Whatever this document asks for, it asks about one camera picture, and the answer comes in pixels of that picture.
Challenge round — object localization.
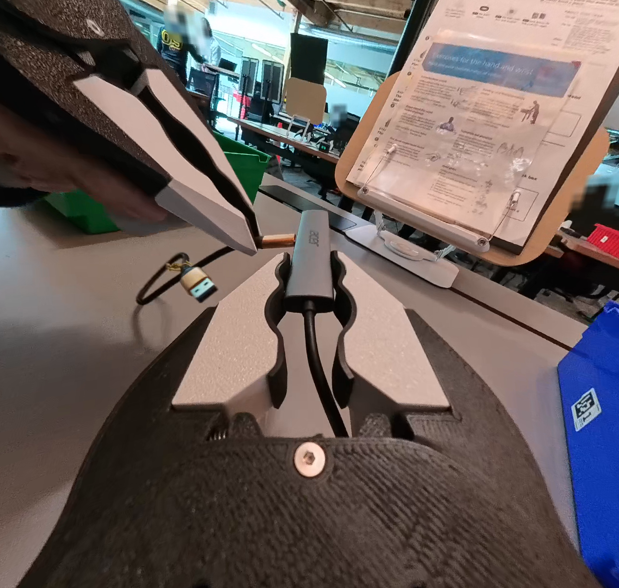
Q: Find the grey desk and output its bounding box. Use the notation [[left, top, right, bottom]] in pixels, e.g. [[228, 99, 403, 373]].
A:
[[0, 172, 588, 588]]

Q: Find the black USB cable yellow tie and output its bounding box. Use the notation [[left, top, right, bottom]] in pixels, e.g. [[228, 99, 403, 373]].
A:
[[135, 233, 297, 307]]

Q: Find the person's left hand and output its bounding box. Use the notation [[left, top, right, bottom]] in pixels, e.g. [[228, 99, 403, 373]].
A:
[[0, 107, 167, 224]]

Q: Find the green plastic bin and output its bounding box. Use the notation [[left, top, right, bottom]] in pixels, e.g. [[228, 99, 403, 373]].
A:
[[46, 131, 271, 235]]

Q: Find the blue plastic bin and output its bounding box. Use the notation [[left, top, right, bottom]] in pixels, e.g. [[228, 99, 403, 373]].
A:
[[557, 300, 619, 586]]

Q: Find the grey USB hub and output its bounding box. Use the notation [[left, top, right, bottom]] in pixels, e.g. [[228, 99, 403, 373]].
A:
[[283, 209, 350, 438]]

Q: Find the red plastic bin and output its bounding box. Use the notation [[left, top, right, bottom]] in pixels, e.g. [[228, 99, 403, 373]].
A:
[[586, 224, 619, 256]]

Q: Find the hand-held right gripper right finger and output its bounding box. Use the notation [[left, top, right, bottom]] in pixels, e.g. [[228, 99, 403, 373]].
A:
[[331, 252, 450, 427]]

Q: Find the black desk grommet strip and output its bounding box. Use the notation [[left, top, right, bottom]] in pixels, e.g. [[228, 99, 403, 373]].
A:
[[259, 185, 359, 233]]

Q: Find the black monitor on stand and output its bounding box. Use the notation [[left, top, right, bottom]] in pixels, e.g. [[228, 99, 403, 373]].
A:
[[261, 60, 284, 103], [240, 58, 258, 101]]

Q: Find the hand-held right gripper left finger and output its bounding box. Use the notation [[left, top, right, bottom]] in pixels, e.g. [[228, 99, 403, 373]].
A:
[[172, 252, 291, 427]]

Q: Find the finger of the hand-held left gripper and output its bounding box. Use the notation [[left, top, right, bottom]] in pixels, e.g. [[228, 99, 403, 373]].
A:
[[73, 75, 259, 256], [130, 67, 262, 248]]

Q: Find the black tall panel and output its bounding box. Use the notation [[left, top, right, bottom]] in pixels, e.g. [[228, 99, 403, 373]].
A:
[[290, 33, 329, 86]]

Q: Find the black metal pole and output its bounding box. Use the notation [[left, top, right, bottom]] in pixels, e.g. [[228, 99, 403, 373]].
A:
[[387, 0, 450, 79]]

